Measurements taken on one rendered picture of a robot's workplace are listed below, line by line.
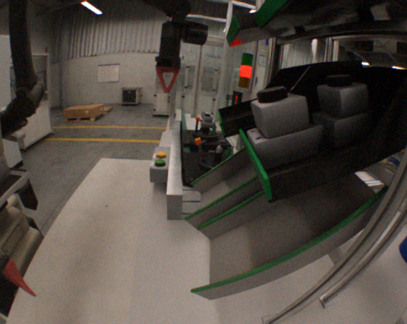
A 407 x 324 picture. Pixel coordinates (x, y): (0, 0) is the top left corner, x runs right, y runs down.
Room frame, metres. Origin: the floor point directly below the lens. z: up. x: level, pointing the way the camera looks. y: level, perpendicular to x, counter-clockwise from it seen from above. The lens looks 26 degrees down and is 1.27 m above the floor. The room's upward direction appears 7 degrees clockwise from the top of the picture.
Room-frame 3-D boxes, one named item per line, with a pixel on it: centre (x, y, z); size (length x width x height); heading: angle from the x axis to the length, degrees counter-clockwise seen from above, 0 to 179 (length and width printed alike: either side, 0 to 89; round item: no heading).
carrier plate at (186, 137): (0.92, 0.01, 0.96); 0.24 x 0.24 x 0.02; 10
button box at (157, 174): (0.64, 0.17, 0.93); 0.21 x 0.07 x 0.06; 10
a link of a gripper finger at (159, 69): (0.51, 0.13, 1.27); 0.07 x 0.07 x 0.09; 10
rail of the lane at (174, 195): (0.83, 0.14, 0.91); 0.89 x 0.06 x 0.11; 10
